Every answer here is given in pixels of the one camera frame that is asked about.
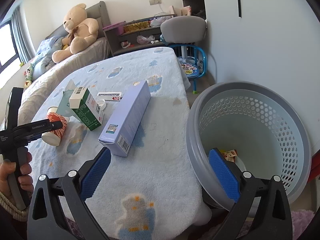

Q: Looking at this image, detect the grey bed headboard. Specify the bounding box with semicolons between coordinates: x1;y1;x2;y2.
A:
44;0;111;41

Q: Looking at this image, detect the green white carton box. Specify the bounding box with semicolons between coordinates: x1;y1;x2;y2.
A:
69;87;104;131

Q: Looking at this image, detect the white round lid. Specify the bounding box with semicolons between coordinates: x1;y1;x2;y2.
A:
97;99;106;111

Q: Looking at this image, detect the person left hand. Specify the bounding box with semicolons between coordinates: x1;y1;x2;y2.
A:
0;151;34;201

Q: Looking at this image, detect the light blue wipes packet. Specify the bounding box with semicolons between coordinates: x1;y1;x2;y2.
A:
56;80;80;120

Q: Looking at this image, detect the beige teddy bear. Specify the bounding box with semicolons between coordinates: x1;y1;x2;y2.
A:
52;3;99;63

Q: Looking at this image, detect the beige bed sheet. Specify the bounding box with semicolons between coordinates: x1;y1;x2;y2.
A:
0;37;111;128

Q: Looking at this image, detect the red patterned snack wrapper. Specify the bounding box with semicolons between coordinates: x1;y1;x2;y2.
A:
221;150;238;163

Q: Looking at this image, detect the blue folded quilt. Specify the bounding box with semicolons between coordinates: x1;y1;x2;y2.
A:
30;36;63;81

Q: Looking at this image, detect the light blue patterned blanket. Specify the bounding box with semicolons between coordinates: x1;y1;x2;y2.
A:
18;47;212;239

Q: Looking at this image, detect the red white paper cup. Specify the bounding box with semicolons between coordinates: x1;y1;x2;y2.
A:
41;106;69;147

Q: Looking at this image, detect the purple fluffy rug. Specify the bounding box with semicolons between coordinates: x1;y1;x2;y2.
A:
291;210;315;240

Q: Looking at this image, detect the grey chair backrest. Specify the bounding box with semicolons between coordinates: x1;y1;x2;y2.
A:
160;16;207;45

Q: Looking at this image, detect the grey bedside shelf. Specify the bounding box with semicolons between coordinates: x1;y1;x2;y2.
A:
104;14;176;56

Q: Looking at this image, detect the small green plush doll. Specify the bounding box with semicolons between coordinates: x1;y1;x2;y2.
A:
24;63;34;89

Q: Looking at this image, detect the grey perforated trash basket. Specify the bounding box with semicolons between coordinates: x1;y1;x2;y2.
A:
186;82;311;210

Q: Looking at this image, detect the blue child chair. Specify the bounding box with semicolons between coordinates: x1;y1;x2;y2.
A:
169;43;207;94

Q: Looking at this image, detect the playing card box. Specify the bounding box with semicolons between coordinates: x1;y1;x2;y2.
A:
97;92;122;101

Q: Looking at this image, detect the purple long box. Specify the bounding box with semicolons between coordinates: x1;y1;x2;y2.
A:
98;81;151;158

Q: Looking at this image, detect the wall power socket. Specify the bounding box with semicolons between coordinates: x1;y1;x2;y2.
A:
149;0;162;5

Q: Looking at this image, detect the pink storage box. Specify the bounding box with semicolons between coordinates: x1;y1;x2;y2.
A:
103;21;126;36

